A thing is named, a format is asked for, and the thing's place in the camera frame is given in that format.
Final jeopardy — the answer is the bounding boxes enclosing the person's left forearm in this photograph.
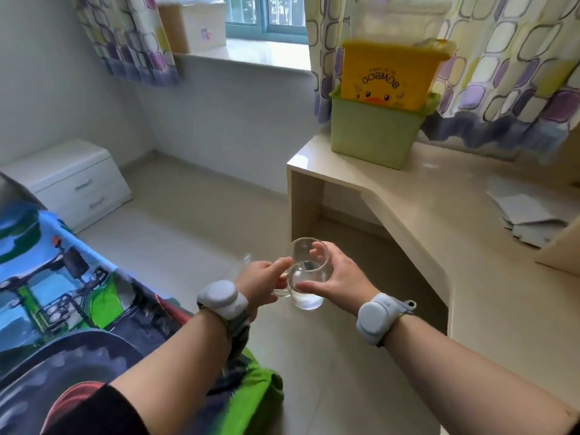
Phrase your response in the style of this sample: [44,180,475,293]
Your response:
[110,310,232,435]

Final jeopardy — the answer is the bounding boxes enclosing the cream built-in desk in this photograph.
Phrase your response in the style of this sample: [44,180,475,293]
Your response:
[286,126,580,413]

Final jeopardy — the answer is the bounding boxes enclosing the person's right hand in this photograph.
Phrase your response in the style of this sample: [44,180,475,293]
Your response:
[295,241,381,317]

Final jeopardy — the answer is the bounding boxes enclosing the yellow box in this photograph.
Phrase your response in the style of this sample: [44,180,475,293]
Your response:
[340,39,454,112]

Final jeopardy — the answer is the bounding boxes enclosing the green box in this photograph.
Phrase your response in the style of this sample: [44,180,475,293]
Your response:
[329,85,441,170]

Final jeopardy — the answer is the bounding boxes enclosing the teal frame window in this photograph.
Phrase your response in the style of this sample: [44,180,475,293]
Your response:
[222,0,309,45]

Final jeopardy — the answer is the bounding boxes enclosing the white and brown box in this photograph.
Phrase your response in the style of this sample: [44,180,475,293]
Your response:
[156,0,227,55]

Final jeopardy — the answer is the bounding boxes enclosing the person's right forearm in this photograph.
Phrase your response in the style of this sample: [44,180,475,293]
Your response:
[384,314,580,435]

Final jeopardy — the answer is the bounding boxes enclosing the person's left hand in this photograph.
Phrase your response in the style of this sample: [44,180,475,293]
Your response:
[235,257,294,320]

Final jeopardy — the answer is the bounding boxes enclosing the grey paper sheets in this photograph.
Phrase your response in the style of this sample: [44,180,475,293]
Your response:
[487,176,570,249]

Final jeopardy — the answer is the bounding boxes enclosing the black sleeve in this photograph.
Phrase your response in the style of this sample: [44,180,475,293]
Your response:
[43,384,150,435]

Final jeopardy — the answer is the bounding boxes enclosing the white two-drawer nightstand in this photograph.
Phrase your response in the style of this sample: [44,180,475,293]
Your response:
[0,139,133,234]

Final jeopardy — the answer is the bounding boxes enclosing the translucent white box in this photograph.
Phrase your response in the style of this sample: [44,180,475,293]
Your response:
[351,0,454,47]

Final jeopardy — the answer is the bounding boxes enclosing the patterned square print curtain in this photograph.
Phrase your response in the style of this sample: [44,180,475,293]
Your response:
[304,0,580,164]
[68,0,180,88]

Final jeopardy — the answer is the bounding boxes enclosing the glass mug of water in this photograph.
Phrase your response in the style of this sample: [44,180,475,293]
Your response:
[273,237,334,311]

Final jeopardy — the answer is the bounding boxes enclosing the white wrist tracker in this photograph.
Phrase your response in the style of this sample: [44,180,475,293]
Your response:
[356,292,417,348]
[197,279,251,358]

